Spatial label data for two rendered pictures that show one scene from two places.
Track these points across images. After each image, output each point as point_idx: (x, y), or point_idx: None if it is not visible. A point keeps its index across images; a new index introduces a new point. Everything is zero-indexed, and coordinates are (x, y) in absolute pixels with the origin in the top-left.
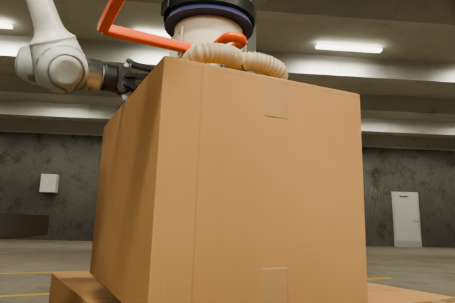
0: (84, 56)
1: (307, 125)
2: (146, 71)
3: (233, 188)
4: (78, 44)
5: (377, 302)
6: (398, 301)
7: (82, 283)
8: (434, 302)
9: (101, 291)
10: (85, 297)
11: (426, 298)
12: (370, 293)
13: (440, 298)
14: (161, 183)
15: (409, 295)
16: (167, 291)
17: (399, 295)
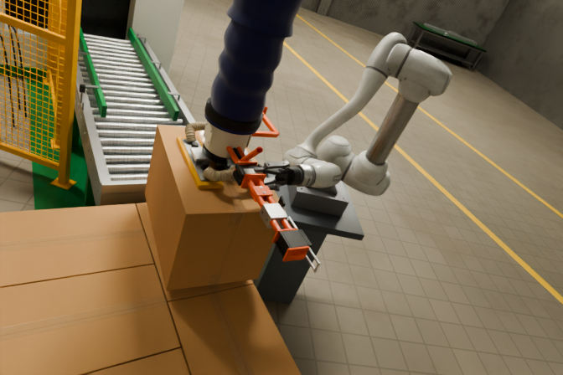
0: (289, 153)
1: None
2: (273, 167)
3: None
4: (293, 149)
5: (74, 249)
6: (56, 249)
7: (272, 343)
8: (30, 243)
9: (250, 307)
10: (254, 286)
11: (19, 254)
12: (44, 277)
13: (6, 252)
14: None
15: (17, 265)
16: None
17: (28, 267)
